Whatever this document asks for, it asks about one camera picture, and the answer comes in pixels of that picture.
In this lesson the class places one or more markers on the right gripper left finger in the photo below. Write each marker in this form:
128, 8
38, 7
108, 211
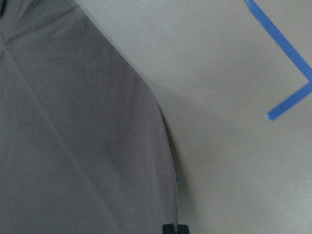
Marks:
168, 229

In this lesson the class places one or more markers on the dark brown t-shirt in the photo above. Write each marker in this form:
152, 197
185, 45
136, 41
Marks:
83, 144

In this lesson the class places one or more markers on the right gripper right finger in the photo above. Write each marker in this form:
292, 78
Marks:
183, 229

